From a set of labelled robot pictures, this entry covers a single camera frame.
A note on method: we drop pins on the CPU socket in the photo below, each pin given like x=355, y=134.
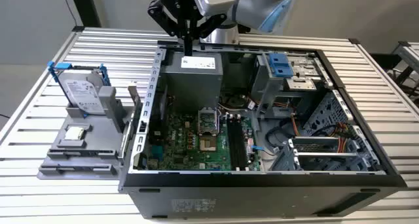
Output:
x=208, y=143

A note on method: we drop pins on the silver disk bay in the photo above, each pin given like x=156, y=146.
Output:
x=324, y=154

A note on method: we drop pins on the grey parts rack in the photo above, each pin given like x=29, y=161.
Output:
x=98, y=128

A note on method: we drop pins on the grey power supply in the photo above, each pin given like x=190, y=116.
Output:
x=192, y=86

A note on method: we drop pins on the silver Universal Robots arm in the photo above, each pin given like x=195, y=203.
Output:
x=252, y=10

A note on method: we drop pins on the blue drive latch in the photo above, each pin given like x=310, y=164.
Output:
x=279, y=64

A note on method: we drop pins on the neighbouring metal table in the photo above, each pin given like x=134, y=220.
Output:
x=406, y=50

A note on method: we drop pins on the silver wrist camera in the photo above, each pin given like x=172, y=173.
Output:
x=212, y=1

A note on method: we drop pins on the black upright post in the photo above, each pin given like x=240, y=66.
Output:
x=87, y=8

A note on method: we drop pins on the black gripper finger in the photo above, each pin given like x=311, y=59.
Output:
x=163, y=18
x=210, y=25

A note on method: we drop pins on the black open PC case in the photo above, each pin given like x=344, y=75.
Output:
x=228, y=199

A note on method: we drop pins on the black RAM slot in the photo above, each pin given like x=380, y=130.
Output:
x=235, y=143
x=231, y=143
x=239, y=143
x=243, y=143

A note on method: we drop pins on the blue disk carrier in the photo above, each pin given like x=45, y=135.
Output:
x=61, y=65

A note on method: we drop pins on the black cooler fan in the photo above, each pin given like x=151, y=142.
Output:
x=234, y=101

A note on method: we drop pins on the green motherboard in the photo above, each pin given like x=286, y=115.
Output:
x=216, y=160

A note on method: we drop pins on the blue chipset heatsink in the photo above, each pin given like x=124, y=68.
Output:
x=158, y=152

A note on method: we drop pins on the green graphics card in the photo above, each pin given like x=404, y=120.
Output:
x=140, y=111

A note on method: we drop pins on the black table corner cap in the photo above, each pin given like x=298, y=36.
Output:
x=79, y=29
x=354, y=41

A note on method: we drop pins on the silver hard disk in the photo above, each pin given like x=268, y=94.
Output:
x=81, y=94

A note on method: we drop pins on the silver CPU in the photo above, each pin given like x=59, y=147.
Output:
x=75, y=133

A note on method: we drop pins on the silver drive bay cage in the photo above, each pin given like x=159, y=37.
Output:
x=271, y=86

